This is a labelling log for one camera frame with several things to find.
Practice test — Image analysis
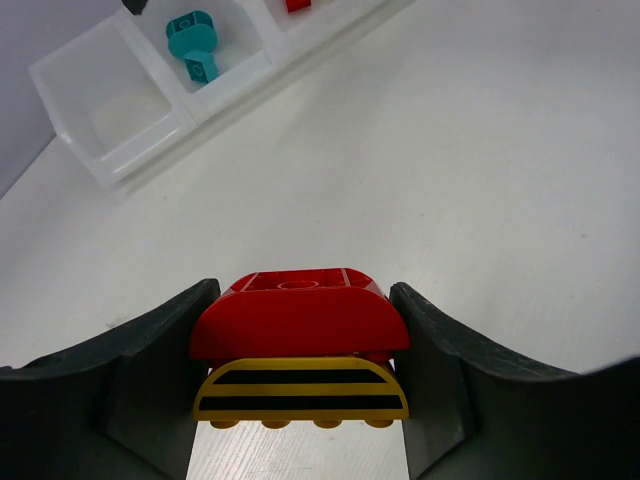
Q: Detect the small teal lego brick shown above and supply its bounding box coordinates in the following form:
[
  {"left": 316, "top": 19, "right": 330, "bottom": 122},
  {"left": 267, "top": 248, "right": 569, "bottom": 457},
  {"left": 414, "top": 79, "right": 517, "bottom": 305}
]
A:
[{"left": 183, "top": 50, "right": 220, "bottom": 84}]

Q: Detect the teal green printed lego brick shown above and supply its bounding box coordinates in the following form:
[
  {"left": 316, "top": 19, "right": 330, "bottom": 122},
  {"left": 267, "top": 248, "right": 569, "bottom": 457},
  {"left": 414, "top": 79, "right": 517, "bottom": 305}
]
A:
[{"left": 165, "top": 10, "right": 218, "bottom": 58}]

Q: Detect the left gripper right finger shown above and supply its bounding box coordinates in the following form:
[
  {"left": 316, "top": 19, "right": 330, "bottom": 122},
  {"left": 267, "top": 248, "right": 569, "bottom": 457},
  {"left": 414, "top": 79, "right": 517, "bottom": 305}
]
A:
[{"left": 390, "top": 282, "right": 639, "bottom": 479}]

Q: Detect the red curved burger brick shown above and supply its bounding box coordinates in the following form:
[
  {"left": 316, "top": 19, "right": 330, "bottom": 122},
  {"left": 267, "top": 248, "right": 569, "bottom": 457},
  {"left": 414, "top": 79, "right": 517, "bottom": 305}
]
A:
[{"left": 189, "top": 267, "right": 410, "bottom": 362}]

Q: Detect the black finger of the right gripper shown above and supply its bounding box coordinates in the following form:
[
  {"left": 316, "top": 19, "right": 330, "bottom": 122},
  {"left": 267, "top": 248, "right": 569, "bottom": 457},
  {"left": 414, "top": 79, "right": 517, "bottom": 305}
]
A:
[{"left": 122, "top": 0, "right": 148, "bottom": 14}]

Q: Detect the red rounded lego brick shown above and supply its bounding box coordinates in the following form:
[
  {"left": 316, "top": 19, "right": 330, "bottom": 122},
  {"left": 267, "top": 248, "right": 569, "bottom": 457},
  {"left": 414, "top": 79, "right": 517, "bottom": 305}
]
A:
[{"left": 284, "top": 0, "right": 312, "bottom": 14}]

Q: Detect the clear four-compartment tray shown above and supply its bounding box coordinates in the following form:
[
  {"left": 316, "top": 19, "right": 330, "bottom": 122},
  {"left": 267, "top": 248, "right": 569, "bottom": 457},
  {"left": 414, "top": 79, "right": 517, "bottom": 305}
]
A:
[{"left": 30, "top": 1, "right": 403, "bottom": 188}]

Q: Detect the burger printed lego stack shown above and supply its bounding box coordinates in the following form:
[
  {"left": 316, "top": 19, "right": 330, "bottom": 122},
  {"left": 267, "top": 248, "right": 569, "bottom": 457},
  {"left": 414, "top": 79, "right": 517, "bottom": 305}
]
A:
[{"left": 192, "top": 356, "right": 409, "bottom": 429}]

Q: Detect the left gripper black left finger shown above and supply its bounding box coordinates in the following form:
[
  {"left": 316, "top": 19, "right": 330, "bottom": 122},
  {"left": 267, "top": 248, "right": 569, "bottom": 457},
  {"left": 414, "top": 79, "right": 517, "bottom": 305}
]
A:
[{"left": 1, "top": 279, "right": 220, "bottom": 479}]

